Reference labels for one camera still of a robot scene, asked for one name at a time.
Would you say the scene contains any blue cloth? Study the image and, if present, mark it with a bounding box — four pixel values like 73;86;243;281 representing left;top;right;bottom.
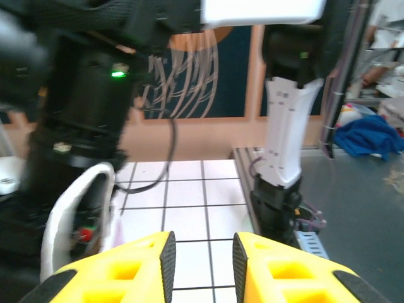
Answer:
333;114;404;162

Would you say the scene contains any aluminium rail frame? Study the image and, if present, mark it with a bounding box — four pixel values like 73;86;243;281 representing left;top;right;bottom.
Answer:
230;146;332;263

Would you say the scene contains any slotted grey cable duct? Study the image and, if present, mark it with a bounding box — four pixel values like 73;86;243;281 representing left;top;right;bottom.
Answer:
292;231;329;260

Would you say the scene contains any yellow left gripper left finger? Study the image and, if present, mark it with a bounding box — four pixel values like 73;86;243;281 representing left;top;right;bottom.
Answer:
18;230;177;303

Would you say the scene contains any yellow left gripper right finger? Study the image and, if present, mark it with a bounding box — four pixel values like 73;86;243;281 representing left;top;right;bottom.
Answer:
232;232;392;303

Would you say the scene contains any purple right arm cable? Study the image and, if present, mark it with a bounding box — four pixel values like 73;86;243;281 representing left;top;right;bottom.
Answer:
296;201;328;230

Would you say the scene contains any white plush toy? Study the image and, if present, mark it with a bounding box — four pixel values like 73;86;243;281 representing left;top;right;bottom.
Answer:
337;103;364;127

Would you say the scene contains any white cardboard box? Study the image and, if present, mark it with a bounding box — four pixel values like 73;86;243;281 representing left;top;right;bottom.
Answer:
377;96;404;127

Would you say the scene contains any person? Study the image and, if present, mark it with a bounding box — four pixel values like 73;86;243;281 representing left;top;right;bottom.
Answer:
361;0;404;89

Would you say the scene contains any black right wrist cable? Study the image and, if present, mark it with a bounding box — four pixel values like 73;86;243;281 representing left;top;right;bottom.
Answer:
115;116;178;194

